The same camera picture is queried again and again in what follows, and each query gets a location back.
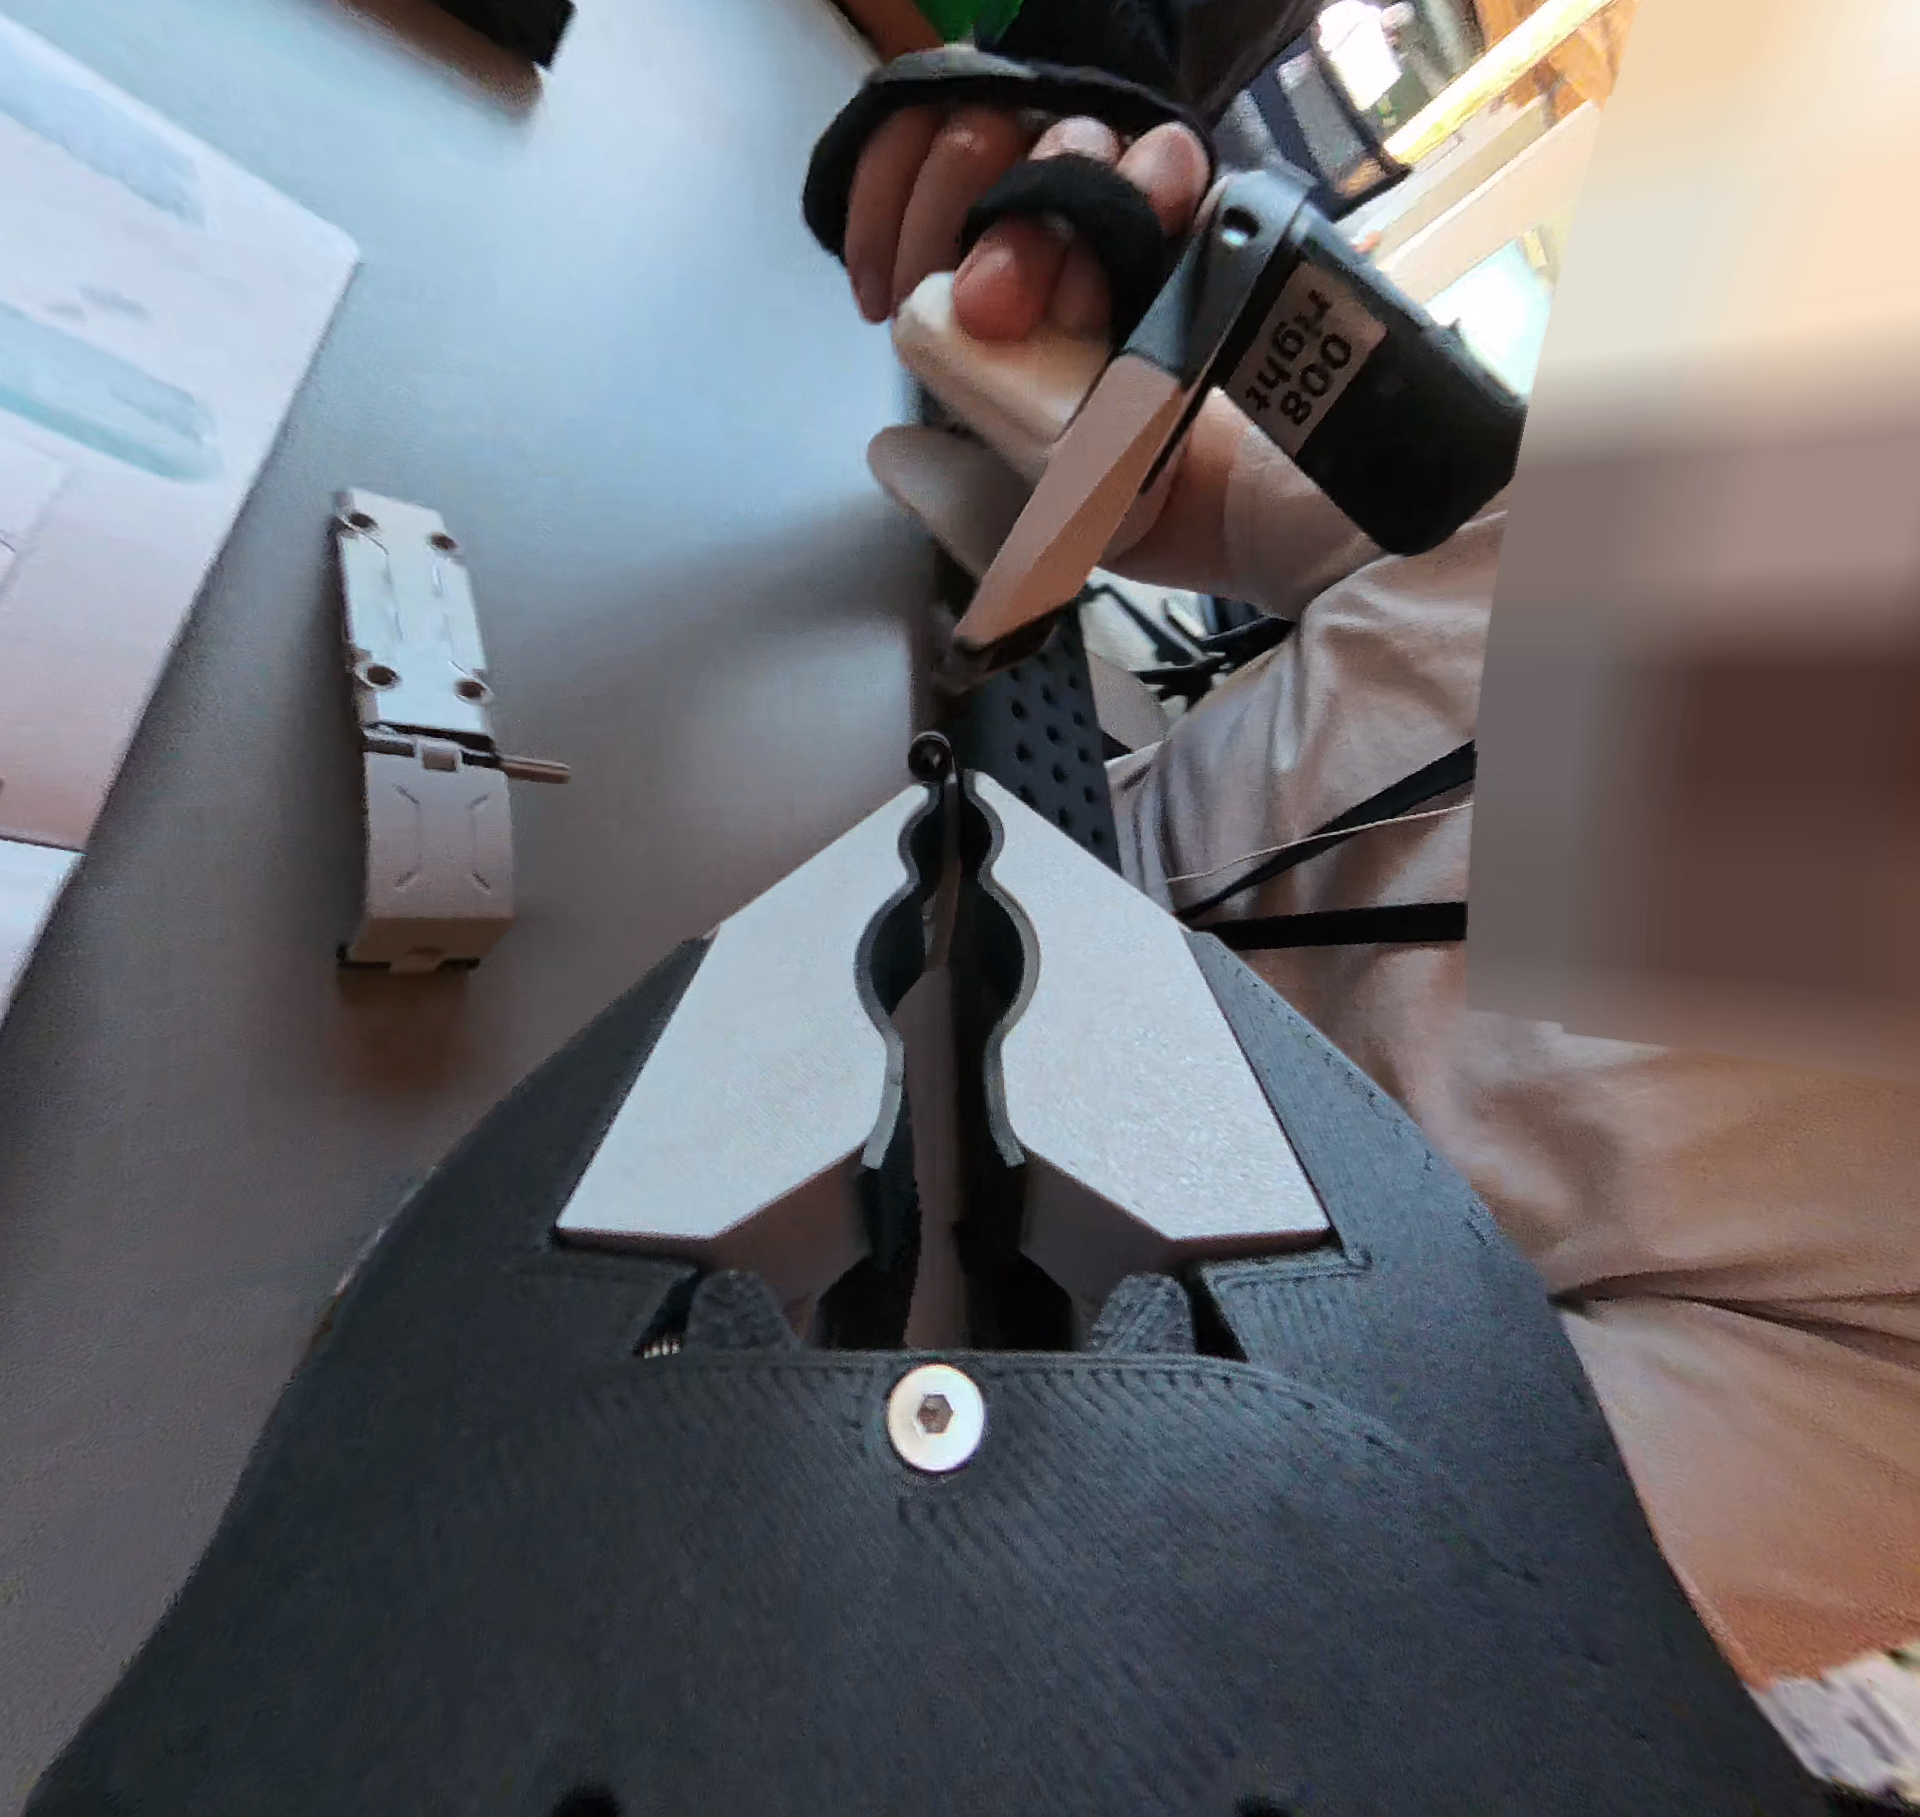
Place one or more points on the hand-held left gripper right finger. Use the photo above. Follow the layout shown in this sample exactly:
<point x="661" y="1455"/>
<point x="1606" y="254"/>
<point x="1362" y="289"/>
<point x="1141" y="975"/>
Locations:
<point x="1141" y="1083"/>

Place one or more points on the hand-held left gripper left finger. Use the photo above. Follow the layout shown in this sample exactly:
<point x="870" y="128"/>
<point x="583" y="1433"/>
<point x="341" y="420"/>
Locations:
<point x="733" y="1083"/>

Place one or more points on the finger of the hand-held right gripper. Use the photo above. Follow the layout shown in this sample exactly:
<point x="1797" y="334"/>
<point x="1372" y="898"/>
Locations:
<point x="1095" y="484"/>

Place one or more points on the small black pin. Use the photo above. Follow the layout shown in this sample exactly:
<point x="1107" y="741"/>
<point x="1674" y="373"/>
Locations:
<point x="953" y="827"/>

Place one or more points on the grey desk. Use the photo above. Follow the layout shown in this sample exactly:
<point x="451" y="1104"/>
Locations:
<point x="677" y="346"/>

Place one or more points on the person's right hand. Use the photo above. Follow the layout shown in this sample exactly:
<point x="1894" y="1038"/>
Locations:
<point x="914" y="213"/>

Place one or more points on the black perforated panel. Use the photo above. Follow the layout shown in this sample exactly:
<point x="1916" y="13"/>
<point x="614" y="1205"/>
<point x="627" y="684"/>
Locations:
<point x="1058" y="751"/>

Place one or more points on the grey toy block assembly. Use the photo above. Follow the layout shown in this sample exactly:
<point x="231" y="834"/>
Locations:
<point x="428" y="859"/>

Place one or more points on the person's beige clothing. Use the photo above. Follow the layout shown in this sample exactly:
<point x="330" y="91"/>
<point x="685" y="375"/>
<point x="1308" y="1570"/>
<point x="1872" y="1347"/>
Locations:
<point x="1650" y="1248"/>

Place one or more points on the white printed paper sheet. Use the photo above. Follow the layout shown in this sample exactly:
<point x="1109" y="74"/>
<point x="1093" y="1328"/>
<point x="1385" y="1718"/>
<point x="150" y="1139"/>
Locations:
<point x="28" y="917"/>
<point x="134" y="421"/>

